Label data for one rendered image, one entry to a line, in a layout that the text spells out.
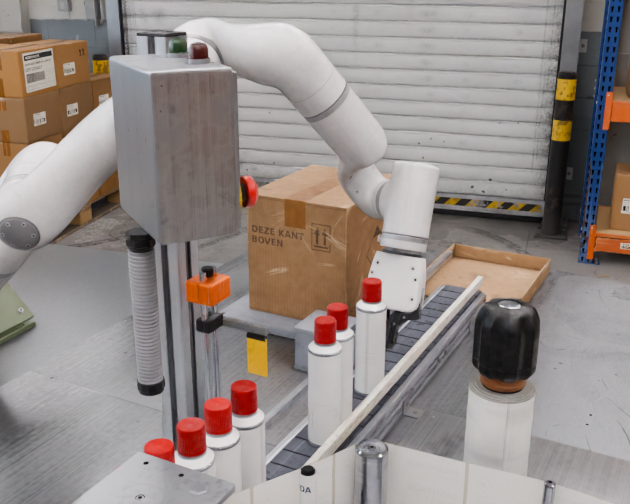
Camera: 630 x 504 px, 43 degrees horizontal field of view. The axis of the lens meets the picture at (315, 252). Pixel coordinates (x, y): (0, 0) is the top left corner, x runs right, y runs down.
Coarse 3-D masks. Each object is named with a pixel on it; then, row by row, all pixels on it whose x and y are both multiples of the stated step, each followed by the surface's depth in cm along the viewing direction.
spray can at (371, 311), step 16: (368, 288) 133; (368, 304) 134; (384, 304) 135; (368, 320) 134; (384, 320) 135; (368, 336) 135; (384, 336) 136; (368, 352) 136; (384, 352) 137; (368, 368) 137; (384, 368) 139; (368, 384) 138
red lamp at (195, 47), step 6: (198, 42) 89; (192, 48) 88; (198, 48) 88; (204, 48) 88; (192, 54) 88; (198, 54) 88; (204, 54) 88; (192, 60) 88; (198, 60) 88; (204, 60) 88; (210, 60) 89
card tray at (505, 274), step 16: (464, 256) 218; (480, 256) 216; (496, 256) 214; (512, 256) 211; (528, 256) 209; (448, 272) 208; (464, 272) 208; (480, 272) 208; (496, 272) 208; (512, 272) 208; (528, 272) 208; (544, 272) 202; (432, 288) 197; (480, 288) 197; (496, 288) 197; (512, 288) 197; (528, 288) 188
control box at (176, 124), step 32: (128, 64) 89; (160, 64) 88; (192, 64) 88; (128, 96) 91; (160, 96) 84; (192, 96) 85; (224, 96) 87; (128, 128) 93; (160, 128) 85; (192, 128) 86; (224, 128) 88; (128, 160) 95; (160, 160) 86; (192, 160) 87; (224, 160) 89; (128, 192) 98; (160, 192) 87; (192, 192) 88; (224, 192) 90; (160, 224) 88; (192, 224) 90; (224, 224) 91
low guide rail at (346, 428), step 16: (464, 304) 172; (448, 320) 163; (432, 336) 155; (416, 352) 148; (400, 368) 141; (384, 384) 135; (368, 400) 130; (352, 416) 126; (336, 432) 121; (320, 448) 117; (336, 448) 120; (304, 464) 114
